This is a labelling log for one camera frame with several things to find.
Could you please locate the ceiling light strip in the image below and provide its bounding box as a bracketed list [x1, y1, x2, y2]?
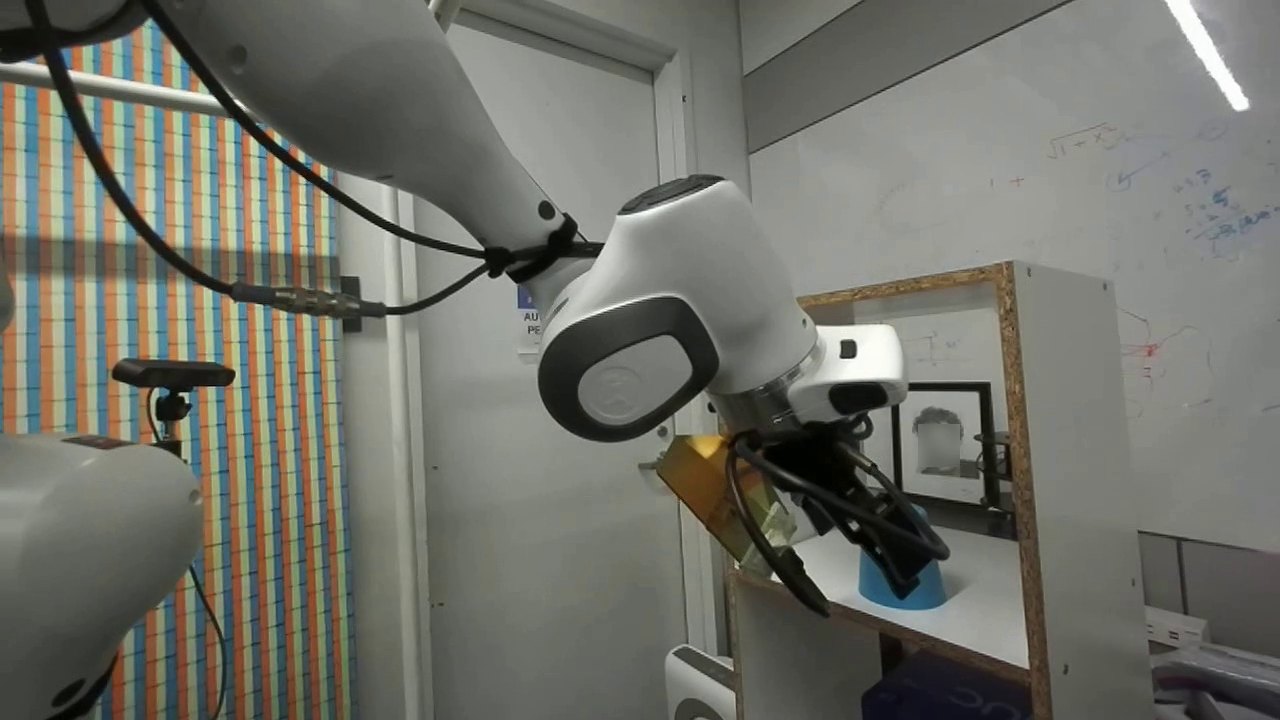
[1161, 0, 1256, 119]

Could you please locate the white wooden shelf unit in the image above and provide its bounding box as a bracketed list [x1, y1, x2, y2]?
[722, 259, 1161, 720]

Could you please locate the white round air purifier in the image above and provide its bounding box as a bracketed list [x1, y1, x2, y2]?
[662, 639, 739, 720]

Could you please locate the white door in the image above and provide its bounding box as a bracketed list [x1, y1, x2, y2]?
[405, 0, 695, 720]

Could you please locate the black framed portrait drawing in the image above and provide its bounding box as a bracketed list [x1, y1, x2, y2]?
[892, 381, 999, 511]

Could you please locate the large whiteboard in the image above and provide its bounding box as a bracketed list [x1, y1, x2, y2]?
[745, 0, 1280, 557]

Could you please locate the dark blue box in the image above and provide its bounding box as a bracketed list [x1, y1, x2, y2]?
[857, 650, 1038, 720]

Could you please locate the black tripod mount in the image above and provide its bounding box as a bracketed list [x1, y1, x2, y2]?
[108, 352, 242, 460]

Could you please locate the blue plastic cup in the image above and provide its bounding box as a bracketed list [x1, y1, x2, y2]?
[854, 549, 956, 614]

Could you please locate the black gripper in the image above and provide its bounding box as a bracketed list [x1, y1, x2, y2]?
[759, 417, 956, 598]

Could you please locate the colourful striped curtain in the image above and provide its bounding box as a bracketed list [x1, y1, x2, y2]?
[0, 25, 357, 720]

